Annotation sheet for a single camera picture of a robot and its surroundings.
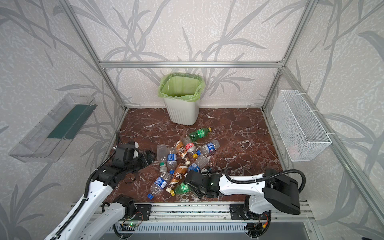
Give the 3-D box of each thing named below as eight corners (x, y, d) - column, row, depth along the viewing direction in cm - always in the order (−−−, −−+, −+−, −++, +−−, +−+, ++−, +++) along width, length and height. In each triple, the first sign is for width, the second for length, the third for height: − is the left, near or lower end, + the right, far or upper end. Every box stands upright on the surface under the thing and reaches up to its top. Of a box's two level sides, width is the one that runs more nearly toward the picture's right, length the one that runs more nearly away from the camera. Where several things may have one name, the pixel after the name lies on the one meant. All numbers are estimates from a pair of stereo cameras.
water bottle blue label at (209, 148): (199, 158, 94) (199, 155, 91) (195, 152, 97) (195, 148, 94) (220, 148, 99) (221, 144, 96) (216, 142, 102) (217, 138, 99)
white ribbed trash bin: (170, 128, 109) (163, 100, 88) (172, 123, 112) (165, 95, 91) (195, 131, 108) (194, 103, 86) (196, 126, 111) (195, 97, 89)
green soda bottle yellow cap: (192, 143, 101) (192, 139, 97) (189, 138, 104) (188, 133, 100) (212, 134, 106) (212, 129, 102) (208, 129, 109) (208, 124, 105)
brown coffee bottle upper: (185, 167, 90) (185, 163, 86) (174, 147, 99) (172, 143, 95) (193, 162, 92) (193, 159, 88) (181, 143, 101) (180, 139, 97)
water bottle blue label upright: (166, 175, 86) (165, 172, 82) (168, 150, 96) (166, 147, 93) (177, 174, 86) (176, 171, 83) (177, 149, 96) (176, 146, 93)
